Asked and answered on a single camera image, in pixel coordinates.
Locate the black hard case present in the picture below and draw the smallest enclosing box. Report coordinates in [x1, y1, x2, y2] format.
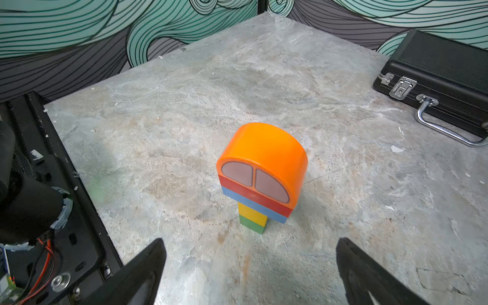
[372, 30, 487, 147]

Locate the yellow square lego brick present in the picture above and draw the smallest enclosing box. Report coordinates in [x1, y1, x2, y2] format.
[238, 203, 268, 227]

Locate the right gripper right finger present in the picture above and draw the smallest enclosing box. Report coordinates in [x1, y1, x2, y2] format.
[336, 238, 427, 304]

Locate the red long lego brick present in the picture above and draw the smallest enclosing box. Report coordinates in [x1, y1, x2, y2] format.
[219, 175, 292, 218]

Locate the light blue long lego brick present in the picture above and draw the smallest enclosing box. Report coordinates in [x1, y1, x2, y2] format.
[222, 186, 287, 224]

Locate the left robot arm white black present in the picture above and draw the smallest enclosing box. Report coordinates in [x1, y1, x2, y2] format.
[1, 122, 73, 252]

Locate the light green square lego brick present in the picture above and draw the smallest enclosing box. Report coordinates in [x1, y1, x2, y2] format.
[239, 216, 265, 235]

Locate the orange half-round block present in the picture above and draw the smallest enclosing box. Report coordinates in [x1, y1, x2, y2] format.
[216, 123, 308, 211]

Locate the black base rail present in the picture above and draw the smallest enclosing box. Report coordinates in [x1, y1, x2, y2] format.
[1, 91, 123, 304]

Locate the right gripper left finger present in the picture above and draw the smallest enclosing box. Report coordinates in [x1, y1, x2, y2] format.
[80, 238, 166, 305]

